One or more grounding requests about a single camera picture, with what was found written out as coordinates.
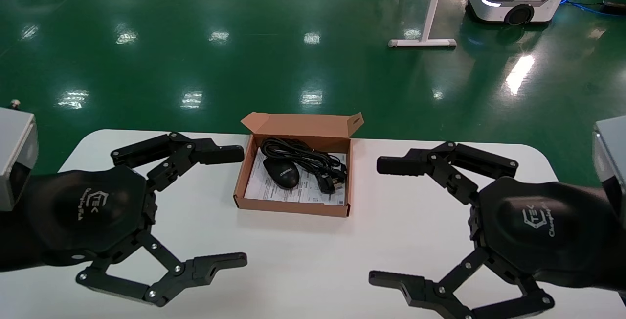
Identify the black power adapter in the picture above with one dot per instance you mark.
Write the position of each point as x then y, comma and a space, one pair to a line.
616, 7

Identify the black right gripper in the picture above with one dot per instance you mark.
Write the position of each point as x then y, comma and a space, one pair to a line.
538, 226

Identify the white table leg frame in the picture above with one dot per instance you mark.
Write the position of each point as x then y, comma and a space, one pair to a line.
430, 15

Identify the printed white paper sheet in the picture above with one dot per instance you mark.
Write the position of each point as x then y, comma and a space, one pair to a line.
259, 189

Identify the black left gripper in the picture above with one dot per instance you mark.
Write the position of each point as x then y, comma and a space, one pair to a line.
88, 211

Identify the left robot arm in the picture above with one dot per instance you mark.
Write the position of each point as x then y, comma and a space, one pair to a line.
12, 240

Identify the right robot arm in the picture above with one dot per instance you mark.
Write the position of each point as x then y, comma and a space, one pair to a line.
620, 260

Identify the brown cardboard box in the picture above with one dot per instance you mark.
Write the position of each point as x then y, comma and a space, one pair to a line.
303, 125

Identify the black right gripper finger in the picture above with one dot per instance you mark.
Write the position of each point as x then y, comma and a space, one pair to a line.
406, 162

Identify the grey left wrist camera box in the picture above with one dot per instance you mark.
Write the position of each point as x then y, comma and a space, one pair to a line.
17, 148

